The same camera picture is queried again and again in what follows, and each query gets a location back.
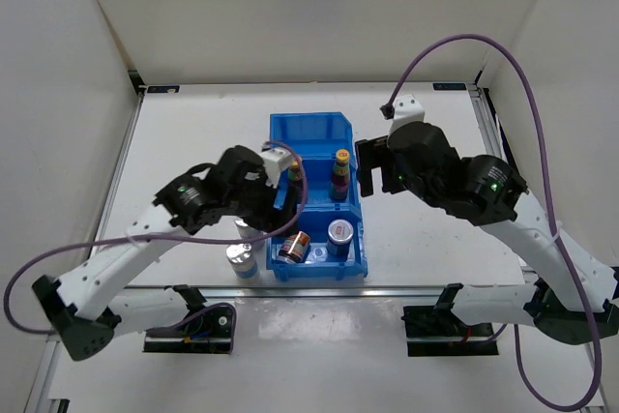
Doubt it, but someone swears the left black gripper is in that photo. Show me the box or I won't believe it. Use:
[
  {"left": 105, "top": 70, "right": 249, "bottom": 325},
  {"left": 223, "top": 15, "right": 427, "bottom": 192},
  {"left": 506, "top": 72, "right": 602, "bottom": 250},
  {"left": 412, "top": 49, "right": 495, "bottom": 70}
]
[{"left": 224, "top": 173, "right": 299, "bottom": 238}]

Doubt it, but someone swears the sauce bottle yellow cap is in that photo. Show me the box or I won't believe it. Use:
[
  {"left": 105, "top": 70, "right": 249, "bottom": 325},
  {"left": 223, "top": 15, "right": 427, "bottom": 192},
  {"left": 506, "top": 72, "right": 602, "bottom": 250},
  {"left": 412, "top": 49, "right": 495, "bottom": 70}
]
[
  {"left": 329, "top": 149, "right": 350, "bottom": 201},
  {"left": 287, "top": 161, "right": 303, "bottom": 190}
]

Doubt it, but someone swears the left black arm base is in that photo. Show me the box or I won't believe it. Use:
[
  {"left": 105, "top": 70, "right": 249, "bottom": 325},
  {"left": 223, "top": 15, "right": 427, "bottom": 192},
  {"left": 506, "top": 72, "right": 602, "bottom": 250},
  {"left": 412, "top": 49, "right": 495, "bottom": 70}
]
[{"left": 142, "top": 302, "right": 237, "bottom": 355}]

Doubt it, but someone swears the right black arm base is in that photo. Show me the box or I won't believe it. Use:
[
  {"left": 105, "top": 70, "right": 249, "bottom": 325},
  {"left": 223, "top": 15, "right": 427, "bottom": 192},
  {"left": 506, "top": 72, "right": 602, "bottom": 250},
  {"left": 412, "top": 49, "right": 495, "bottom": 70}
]
[{"left": 401, "top": 306, "right": 499, "bottom": 358}]

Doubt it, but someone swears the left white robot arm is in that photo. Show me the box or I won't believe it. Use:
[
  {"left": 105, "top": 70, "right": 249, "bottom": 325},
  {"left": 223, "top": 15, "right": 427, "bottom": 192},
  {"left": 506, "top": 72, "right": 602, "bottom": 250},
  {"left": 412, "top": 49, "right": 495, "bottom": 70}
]
[{"left": 32, "top": 141, "right": 307, "bottom": 362}]

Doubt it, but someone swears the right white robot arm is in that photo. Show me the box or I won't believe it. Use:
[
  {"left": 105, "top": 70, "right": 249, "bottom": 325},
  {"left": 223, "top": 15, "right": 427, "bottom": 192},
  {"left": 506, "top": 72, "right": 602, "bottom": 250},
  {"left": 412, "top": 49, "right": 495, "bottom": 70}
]
[{"left": 355, "top": 122, "right": 618, "bottom": 345}]

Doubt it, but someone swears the silver can rear left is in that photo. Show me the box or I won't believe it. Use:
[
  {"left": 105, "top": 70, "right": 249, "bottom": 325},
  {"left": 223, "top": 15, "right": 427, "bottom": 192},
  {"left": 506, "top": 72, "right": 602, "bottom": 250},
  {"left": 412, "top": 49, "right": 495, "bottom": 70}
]
[{"left": 234, "top": 219, "right": 254, "bottom": 240}]

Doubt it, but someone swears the silver can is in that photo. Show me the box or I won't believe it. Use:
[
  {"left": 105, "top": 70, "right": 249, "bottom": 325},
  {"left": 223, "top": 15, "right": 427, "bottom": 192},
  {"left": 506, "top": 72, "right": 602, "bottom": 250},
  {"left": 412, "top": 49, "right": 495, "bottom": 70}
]
[
  {"left": 234, "top": 219, "right": 254, "bottom": 240},
  {"left": 225, "top": 243, "right": 258, "bottom": 280}
]

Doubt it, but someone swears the blue plastic divided bin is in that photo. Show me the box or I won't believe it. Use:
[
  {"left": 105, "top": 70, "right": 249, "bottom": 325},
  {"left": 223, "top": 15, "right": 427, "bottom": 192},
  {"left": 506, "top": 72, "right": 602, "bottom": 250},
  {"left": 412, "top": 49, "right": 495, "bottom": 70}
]
[{"left": 266, "top": 112, "right": 368, "bottom": 281}]

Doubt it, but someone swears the silver can front left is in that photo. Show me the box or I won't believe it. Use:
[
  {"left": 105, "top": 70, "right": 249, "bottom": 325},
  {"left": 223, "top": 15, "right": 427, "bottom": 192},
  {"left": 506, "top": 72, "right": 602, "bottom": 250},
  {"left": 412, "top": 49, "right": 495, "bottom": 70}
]
[{"left": 225, "top": 243, "right": 258, "bottom": 280}]

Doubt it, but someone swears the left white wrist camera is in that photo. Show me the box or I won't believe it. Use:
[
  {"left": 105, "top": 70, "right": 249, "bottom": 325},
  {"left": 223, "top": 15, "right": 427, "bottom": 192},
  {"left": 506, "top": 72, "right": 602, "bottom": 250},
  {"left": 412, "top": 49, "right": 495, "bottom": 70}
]
[{"left": 259, "top": 141, "right": 296, "bottom": 188}]

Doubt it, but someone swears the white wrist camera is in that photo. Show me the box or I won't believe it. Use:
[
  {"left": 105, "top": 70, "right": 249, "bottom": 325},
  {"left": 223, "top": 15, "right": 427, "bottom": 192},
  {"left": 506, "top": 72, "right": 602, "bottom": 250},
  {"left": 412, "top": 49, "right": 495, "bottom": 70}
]
[
  {"left": 380, "top": 94, "right": 426, "bottom": 133},
  {"left": 259, "top": 141, "right": 296, "bottom": 188}
]

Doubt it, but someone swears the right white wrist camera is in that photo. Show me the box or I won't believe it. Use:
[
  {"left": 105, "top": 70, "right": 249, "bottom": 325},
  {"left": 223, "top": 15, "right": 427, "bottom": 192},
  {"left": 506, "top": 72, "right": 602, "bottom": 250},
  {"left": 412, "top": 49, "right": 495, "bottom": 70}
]
[{"left": 380, "top": 94, "right": 426, "bottom": 133}]

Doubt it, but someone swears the aluminium table frame rail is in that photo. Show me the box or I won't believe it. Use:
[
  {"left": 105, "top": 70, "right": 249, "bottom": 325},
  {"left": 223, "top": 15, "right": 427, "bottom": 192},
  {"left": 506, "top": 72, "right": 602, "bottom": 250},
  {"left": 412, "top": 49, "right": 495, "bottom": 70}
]
[{"left": 466, "top": 86, "right": 537, "bottom": 284}]

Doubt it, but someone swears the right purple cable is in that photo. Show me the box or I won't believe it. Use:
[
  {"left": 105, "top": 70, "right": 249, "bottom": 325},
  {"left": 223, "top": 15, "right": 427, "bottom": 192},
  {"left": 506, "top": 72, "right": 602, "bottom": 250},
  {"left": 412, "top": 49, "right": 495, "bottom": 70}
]
[{"left": 379, "top": 34, "right": 604, "bottom": 409}]

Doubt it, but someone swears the purple cable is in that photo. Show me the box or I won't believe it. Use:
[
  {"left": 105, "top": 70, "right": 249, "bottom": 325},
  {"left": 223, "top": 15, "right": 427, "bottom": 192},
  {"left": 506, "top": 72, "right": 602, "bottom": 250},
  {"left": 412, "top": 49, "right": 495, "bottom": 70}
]
[
  {"left": 3, "top": 140, "right": 309, "bottom": 354},
  {"left": 379, "top": 34, "right": 604, "bottom": 409}
]

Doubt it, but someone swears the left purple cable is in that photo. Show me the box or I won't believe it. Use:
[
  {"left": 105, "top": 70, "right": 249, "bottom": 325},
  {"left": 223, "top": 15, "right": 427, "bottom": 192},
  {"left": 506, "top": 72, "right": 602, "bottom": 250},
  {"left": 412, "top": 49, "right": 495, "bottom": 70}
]
[{"left": 3, "top": 140, "right": 309, "bottom": 354}]

